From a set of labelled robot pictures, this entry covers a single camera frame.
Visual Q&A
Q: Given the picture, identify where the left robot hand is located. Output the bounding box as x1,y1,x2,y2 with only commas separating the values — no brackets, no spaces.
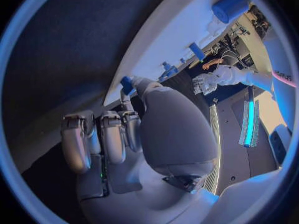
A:
191,72,223,96

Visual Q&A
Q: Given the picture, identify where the large blue cylinder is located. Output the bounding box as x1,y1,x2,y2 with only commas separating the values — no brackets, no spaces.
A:
211,0,251,24

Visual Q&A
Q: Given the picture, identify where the cluttered workshop desk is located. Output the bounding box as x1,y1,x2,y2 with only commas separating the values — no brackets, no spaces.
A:
205,3,273,68

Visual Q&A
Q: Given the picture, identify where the long blue peg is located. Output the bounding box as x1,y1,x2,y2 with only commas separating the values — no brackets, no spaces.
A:
188,42,206,61

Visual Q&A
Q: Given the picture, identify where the white cable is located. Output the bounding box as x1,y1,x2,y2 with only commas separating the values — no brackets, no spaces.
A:
215,50,246,70

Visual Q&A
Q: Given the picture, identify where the white task board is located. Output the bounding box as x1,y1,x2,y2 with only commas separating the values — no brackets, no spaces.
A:
103,0,254,107

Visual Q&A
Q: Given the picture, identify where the person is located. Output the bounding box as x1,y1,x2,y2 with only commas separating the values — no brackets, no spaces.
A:
202,57,225,71

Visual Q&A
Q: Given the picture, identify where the glowing light bar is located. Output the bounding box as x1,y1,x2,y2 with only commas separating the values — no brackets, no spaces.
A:
238,88,261,148

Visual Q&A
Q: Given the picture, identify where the blue block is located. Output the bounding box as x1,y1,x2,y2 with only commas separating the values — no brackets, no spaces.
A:
158,66,179,82

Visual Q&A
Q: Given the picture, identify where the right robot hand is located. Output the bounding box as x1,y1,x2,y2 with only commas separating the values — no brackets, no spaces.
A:
60,77,222,224

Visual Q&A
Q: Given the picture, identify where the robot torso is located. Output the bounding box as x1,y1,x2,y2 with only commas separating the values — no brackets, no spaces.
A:
262,27,299,135

